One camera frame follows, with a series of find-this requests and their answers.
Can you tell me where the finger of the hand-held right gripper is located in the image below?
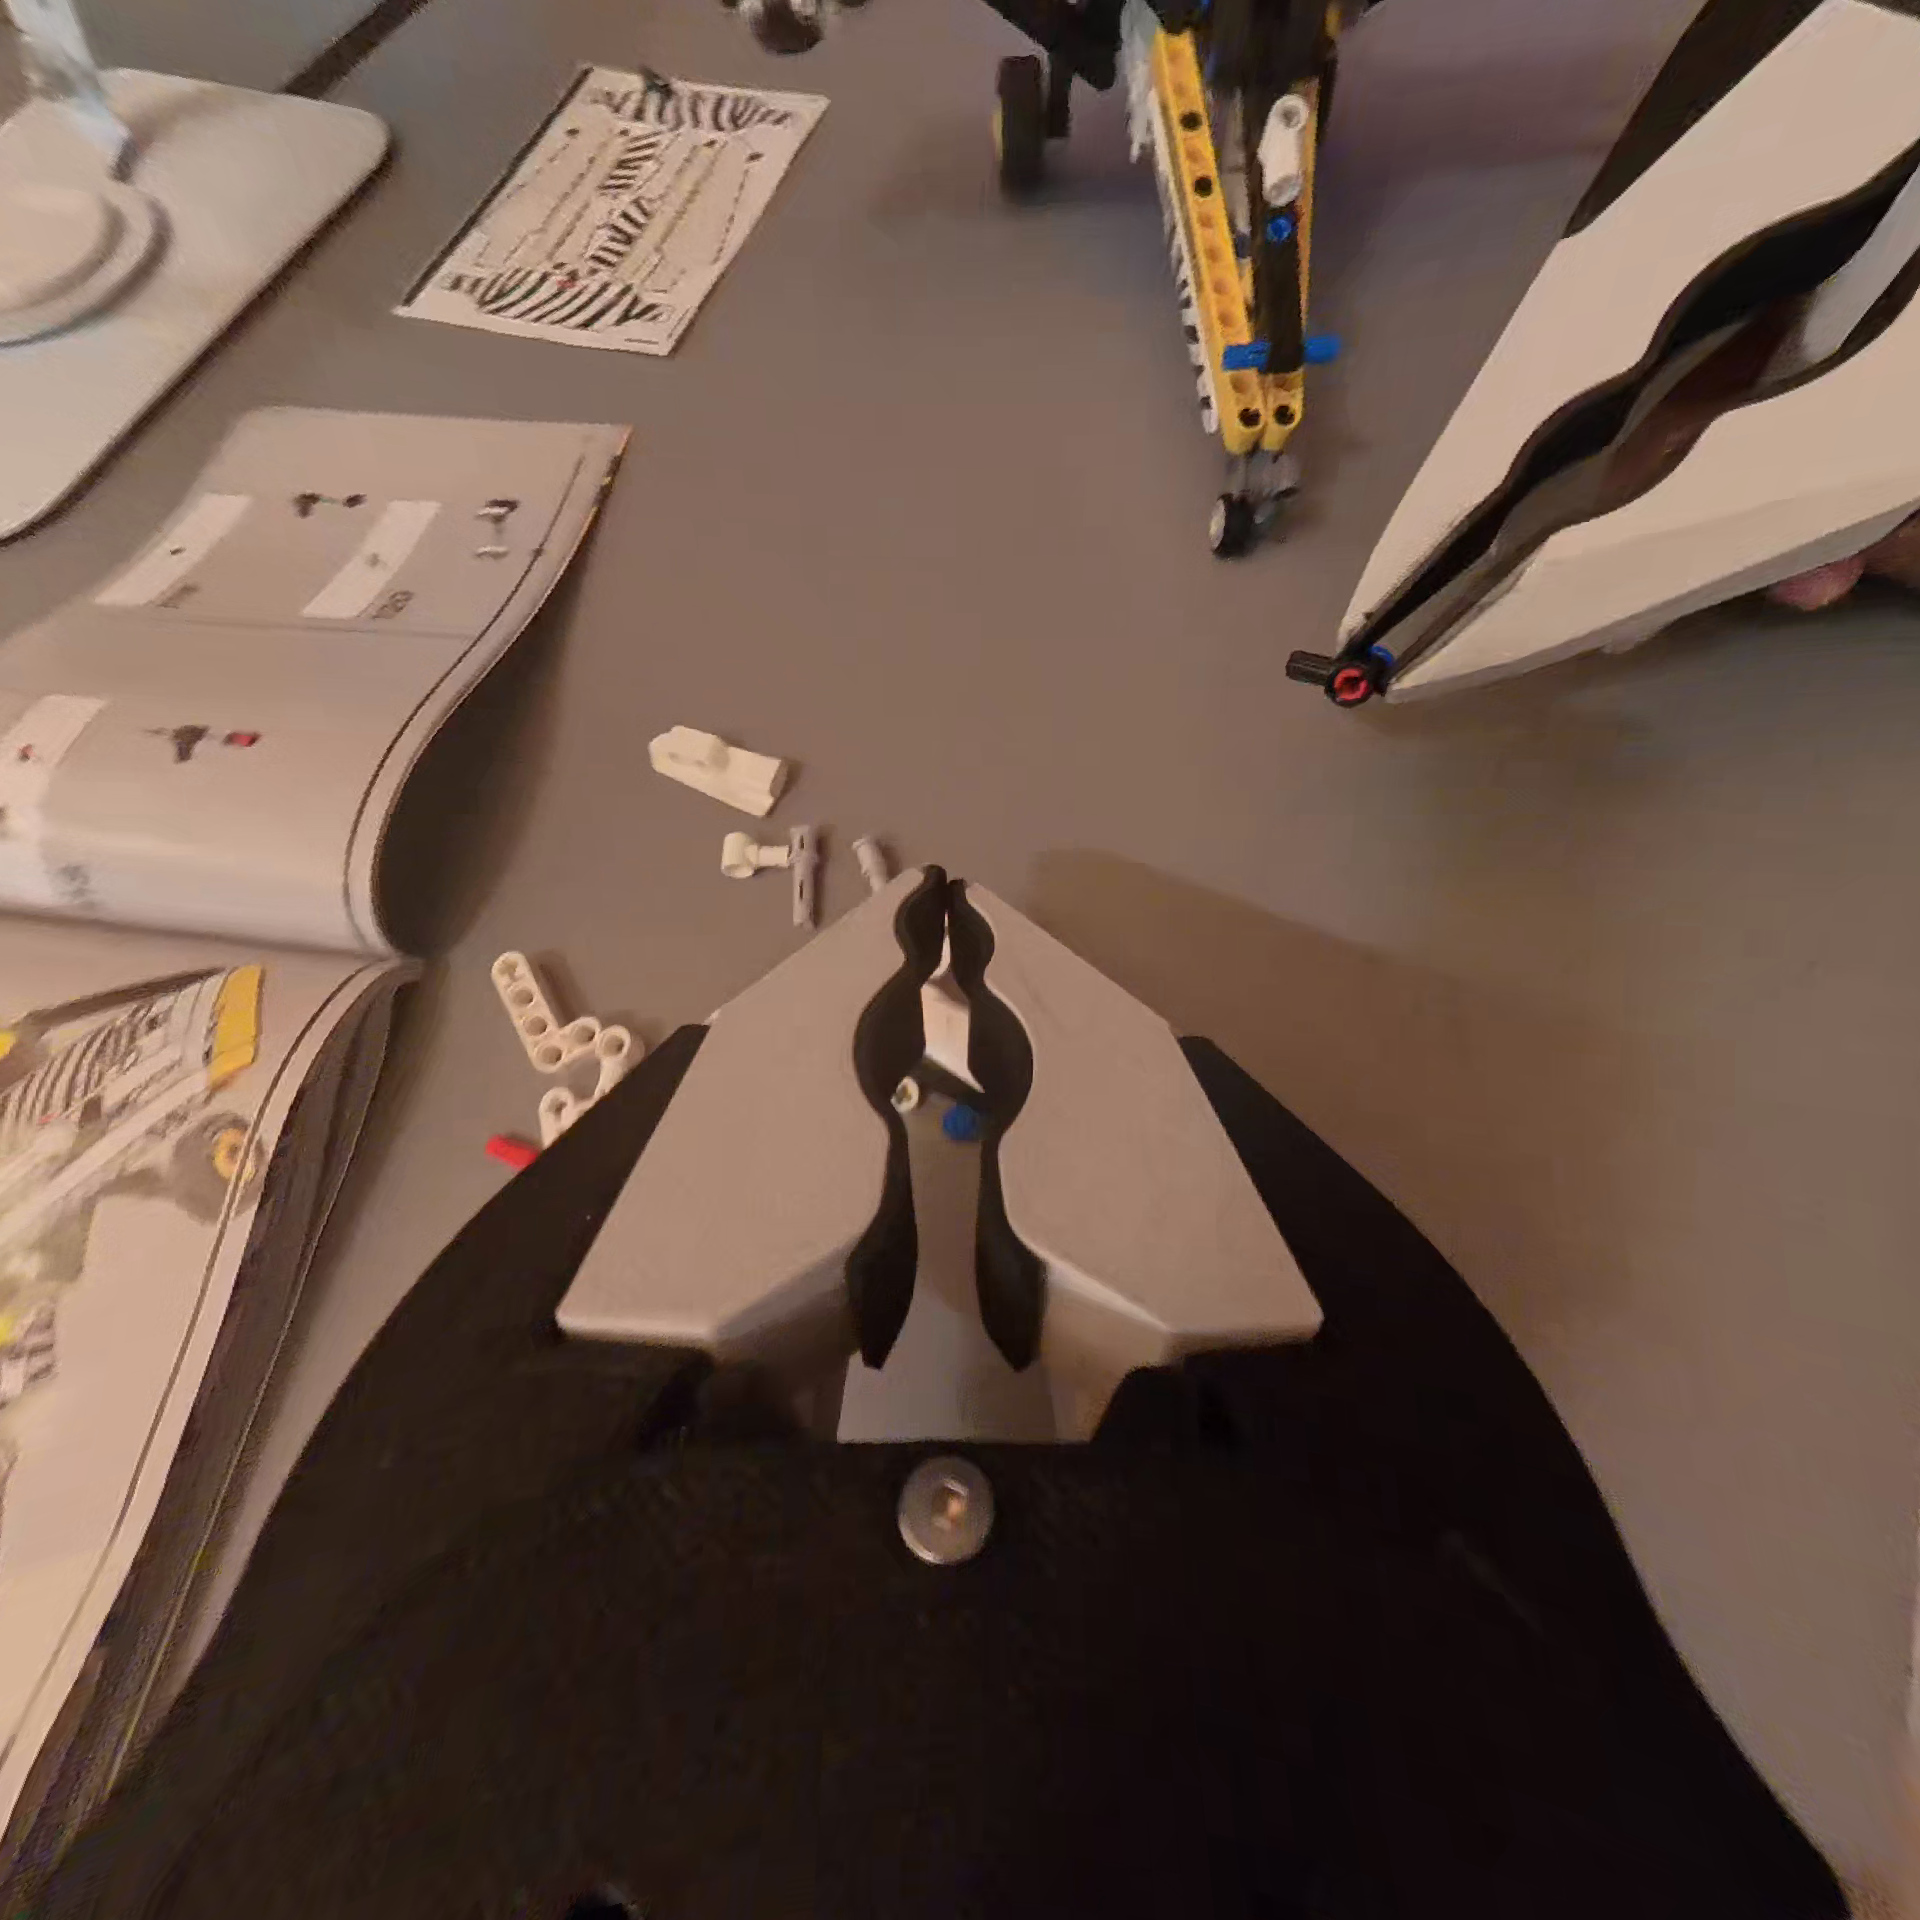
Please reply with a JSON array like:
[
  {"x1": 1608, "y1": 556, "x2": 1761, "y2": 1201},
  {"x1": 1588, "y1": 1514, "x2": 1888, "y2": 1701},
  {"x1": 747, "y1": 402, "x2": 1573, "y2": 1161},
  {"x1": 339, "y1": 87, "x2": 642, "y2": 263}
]
[
  {"x1": 1384, "y1": 188, "x2": 1920, "y2": 707},
  {"x1": 1336, "y1": 0, "x2": 1920, "y2": 664}
]

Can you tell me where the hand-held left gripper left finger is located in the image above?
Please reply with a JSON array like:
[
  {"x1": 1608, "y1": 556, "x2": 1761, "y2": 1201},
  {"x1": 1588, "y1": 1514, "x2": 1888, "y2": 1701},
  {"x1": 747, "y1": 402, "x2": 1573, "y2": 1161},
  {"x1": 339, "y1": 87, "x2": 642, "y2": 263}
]
[{"x1": 556, "y1": 865, "x2": 947, "y2": 1373}]

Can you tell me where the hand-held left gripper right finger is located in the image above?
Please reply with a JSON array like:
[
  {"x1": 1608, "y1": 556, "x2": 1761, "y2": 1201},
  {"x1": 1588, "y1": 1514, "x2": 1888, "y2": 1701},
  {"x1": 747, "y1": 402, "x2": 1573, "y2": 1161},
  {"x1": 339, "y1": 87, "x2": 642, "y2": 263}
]
[{"x1": 944, "y1": 879, "x2": 1329, "y2": 1373}]

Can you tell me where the small white lego connector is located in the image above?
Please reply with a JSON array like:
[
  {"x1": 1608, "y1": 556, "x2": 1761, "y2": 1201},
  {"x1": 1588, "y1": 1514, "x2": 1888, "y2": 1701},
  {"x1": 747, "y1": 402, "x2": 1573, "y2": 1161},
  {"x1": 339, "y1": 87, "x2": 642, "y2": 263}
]
[{"x1": 891, "y1": 968, "x2": 988, "y2": 1145}]

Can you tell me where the pile of lego pieces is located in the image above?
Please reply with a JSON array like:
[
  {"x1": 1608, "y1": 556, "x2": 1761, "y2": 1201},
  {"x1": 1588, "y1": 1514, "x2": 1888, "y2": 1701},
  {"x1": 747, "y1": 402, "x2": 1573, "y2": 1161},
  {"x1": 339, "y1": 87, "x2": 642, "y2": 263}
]
[{"x1": 482, "y1": 722, "x2": 898, "y2": 1173}]

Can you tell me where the yellow black lego model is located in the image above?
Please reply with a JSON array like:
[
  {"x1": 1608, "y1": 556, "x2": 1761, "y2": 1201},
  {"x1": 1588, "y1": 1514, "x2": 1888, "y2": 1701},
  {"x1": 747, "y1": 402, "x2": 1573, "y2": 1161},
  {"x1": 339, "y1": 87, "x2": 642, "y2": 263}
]
[{"x1": 991, "y1": 0, "x2": 1346, "y2": 560}]

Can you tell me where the open lego instruction booklet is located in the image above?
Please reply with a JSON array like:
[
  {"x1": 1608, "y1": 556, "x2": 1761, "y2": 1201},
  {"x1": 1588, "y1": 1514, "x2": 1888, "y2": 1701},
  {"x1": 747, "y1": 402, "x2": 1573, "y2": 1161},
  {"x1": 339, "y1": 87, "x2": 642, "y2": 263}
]
[{"x1": 0, "y1": 404, "x2": 636, "y2": 1824}]

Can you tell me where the black lego wheel part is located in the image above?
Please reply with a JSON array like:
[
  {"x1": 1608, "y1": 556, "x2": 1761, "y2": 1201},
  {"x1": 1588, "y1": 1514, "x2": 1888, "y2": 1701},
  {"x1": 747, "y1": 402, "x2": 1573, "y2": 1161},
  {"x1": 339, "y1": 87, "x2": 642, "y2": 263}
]
[{"x1": 721, "y1": 0, "x2": 876, "y2": 58}]

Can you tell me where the person's right hand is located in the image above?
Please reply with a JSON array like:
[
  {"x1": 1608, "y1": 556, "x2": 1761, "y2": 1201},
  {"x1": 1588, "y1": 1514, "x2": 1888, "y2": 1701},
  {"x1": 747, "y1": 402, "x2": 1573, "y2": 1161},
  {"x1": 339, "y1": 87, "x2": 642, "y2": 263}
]
[{"x1": 1769, "y1": 507, "x2": 1920, "y2": 618}]

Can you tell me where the zebra striped sticker sheet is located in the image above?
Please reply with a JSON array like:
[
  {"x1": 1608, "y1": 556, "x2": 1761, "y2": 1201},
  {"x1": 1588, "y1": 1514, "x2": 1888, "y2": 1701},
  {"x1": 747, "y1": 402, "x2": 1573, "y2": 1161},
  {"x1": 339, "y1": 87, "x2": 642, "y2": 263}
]
[{"x1": 394, "y1": 64, "x2": 832, "y2": 360}]

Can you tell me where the silver monitor stand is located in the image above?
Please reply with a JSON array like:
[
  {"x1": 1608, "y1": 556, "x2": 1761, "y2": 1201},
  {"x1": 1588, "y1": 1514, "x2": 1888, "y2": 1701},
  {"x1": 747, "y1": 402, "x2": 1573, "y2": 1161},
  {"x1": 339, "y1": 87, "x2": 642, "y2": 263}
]
[{"x1": 0, "y1": 0, "x2": 396, "y2": 545}]

